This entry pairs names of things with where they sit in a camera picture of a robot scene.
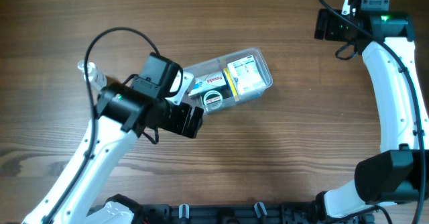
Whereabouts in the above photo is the white medicine box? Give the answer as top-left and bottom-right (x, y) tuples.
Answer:
(227, 55), (266, 95)

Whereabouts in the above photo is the white Panadol box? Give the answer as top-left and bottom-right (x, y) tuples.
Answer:
(188, 71), (227, 97)

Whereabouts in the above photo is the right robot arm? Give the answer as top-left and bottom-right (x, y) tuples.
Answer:
(314, 0), (428, 223)

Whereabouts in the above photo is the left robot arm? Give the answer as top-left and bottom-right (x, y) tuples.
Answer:
(23, 53), (204, 223)

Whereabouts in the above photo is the blue yellow VapoDrops box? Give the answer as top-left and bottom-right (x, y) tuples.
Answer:
(223, 68), (240, 101)

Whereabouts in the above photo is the white spray bottle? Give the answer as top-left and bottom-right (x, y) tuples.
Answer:
(87, 62), (107, 91)

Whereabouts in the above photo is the clear plastic container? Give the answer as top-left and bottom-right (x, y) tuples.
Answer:
(182, 48), (273, 114)

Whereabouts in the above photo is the right black cable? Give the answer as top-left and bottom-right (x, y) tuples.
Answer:
(312, 0), (427, 224)

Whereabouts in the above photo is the green Zam-Buk box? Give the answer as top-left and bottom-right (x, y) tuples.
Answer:
(200, 90), (224, 113)

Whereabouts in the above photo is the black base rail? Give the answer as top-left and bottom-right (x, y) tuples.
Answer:
(84, 201), (313, 224)

